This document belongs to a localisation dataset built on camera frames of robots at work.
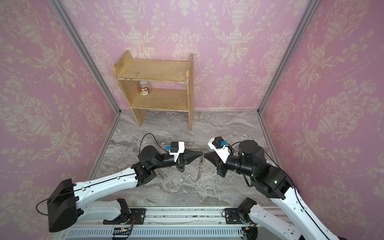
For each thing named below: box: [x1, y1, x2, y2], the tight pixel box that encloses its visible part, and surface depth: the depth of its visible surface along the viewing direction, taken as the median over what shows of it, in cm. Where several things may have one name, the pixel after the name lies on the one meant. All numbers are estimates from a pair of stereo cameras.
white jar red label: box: [137, 81, 150, 96], surface depth 102 cm
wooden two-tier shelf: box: [113, 50, 194, 131], surface depth 89 cm
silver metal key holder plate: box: [196, 155, 205, 181], surface depth 63 cm
